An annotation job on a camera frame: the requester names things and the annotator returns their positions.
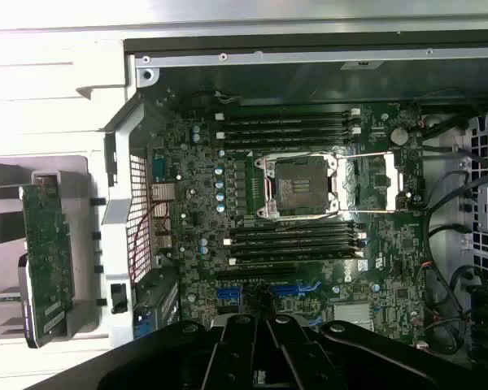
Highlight grey plastic parts rack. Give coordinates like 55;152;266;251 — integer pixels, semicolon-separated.
0;155;109;340

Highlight open black PC case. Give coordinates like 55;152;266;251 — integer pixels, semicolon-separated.
100;27;488;390

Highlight CPU socket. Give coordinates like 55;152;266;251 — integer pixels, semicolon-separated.
254;154;341;220

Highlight RAM slot white clips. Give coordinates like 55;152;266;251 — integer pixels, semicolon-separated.
227;251;365;266
223;232;367;245
214;126;361;139
214;107;361;121

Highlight metal rear port block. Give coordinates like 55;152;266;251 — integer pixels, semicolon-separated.
150;182;175;249

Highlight green motherboard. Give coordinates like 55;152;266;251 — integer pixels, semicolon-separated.
146;101;428;350

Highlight blue VGA port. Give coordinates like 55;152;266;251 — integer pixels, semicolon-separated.
133;312;158;340

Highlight thin metal locking lever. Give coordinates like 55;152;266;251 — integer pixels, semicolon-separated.
264;209;395;224
264;149;391;160

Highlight silver socket cover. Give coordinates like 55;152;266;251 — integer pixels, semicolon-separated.
337;150;406;212

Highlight black expansion slot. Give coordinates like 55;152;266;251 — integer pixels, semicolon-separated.
215;262;298;277

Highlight black power wire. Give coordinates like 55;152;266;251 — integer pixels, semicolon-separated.
426;168;473;261

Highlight silver chipset heatsink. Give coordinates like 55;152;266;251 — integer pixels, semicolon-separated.
333;302;371;327

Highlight thin red wire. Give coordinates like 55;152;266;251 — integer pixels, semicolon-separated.
129;210;153;282

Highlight RAM slot black clips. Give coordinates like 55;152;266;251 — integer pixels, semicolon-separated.
223;136;351;148
223;118;353;128
229;242;363;254
229;222;361;233

